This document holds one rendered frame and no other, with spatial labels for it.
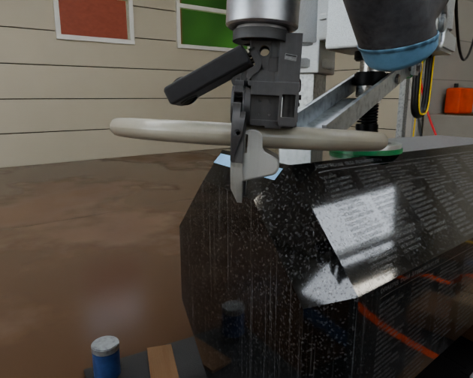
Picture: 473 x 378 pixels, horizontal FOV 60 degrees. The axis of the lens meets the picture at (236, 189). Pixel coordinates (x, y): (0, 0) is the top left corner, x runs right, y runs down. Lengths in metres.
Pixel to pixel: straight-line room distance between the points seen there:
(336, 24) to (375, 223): 0.58
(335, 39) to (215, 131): 0.81
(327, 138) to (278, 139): 0.07
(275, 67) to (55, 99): 6.64
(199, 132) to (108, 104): 6.81
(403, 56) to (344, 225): 0.57
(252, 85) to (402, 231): 0.74
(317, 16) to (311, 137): 1.69
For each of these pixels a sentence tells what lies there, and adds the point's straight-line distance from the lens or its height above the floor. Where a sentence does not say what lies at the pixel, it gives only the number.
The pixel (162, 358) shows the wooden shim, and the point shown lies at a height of 0.03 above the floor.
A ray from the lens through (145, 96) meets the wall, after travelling 7.58.
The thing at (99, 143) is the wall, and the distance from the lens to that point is 7.31.
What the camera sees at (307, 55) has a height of 1.24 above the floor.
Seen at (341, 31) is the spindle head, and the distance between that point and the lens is 1.29.
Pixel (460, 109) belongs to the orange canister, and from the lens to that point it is 4.78.
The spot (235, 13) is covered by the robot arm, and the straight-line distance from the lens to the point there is 0.52.
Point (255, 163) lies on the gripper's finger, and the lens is 0.51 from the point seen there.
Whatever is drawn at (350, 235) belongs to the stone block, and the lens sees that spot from 1.02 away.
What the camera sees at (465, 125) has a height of 0.77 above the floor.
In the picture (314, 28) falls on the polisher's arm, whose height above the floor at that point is 1.36.
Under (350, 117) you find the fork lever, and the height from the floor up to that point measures 0.99.
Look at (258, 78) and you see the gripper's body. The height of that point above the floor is 1.06.
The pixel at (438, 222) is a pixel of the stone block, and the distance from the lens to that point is 1.27.
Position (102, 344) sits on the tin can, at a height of 0.14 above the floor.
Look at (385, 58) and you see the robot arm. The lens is 0.55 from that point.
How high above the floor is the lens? 1.04
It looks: 13 degrees down
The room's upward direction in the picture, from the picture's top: straight up
